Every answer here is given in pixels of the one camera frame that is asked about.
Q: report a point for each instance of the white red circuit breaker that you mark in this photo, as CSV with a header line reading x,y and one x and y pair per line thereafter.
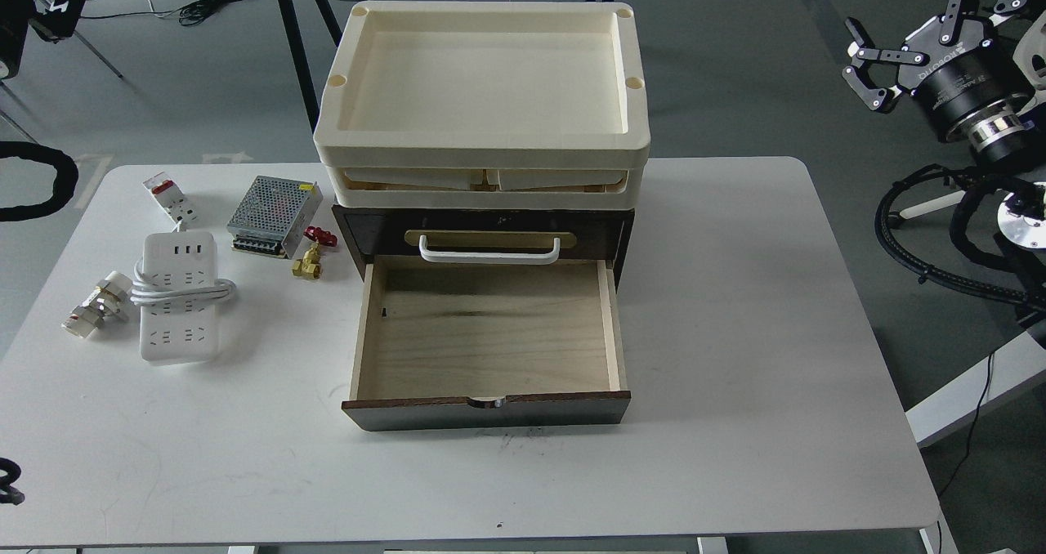
x,y
171,199

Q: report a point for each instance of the cream plastic tray stack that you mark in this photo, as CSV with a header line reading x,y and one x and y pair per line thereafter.
x,y
486,106

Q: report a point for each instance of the metal mesh power supply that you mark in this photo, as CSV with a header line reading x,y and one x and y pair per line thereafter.
x,y
272,216

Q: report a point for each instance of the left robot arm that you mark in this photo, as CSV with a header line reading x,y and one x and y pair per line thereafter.
x,y
57,22

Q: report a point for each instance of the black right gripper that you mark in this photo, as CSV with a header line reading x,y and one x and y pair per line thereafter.
x,y
964,76

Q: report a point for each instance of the white power strip with cable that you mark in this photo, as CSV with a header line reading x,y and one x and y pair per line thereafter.
x,y
176,287

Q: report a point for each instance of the white plastic pipe fitting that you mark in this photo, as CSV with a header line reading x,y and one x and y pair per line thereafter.
x,y
107,302

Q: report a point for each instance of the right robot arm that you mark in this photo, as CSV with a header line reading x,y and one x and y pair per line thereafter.
x,y
1000,142

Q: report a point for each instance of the open wooden drawer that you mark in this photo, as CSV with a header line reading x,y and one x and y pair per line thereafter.
x,y
445,346

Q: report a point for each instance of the brass valve red handle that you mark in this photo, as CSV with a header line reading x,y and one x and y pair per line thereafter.
x,y
309,266

